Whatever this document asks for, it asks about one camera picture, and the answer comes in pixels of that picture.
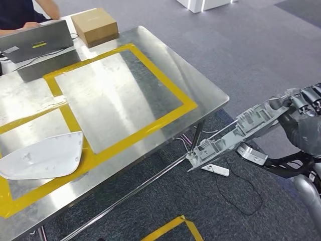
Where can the brown cardboard box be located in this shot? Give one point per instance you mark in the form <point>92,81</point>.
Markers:
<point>93,23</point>

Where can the grey plastic wheel hubcap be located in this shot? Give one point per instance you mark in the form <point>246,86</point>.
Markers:
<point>238,133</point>

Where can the white power strip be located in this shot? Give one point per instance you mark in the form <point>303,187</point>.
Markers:
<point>218,170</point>

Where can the person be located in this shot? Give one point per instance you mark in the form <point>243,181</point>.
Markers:
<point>15,10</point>

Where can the steel workbench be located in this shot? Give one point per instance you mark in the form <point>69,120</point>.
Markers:
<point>200,96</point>

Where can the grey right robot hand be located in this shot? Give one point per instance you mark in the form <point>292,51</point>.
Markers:
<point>306,129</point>

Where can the white car body part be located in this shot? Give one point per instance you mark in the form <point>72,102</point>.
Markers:
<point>45,156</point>

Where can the grey laptop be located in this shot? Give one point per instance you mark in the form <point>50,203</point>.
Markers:
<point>38,40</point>

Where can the wrist camera with black bracket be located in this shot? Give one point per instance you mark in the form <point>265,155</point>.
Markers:
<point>250,154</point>

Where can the white plinth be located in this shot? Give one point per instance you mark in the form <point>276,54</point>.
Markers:
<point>200,5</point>

